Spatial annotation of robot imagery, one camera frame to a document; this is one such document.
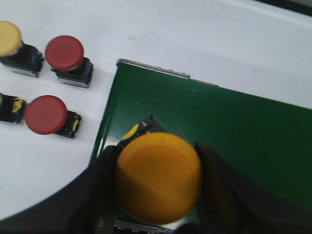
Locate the pale yellow mushroom push button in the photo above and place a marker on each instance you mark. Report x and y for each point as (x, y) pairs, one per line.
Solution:
(17, 56)

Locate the red mushroom push button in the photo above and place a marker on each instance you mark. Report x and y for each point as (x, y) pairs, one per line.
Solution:
(65, 55)
(48, 115)

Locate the green conveyor belt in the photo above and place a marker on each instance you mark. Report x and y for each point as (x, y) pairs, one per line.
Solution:
(268, 141)

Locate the black yellow switch block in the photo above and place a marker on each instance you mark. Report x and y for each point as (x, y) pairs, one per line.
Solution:
(11, 109)

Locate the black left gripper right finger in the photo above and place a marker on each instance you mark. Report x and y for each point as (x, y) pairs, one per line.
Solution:
(231, 203)

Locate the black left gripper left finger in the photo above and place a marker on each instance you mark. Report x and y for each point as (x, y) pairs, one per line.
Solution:
(87, 205)

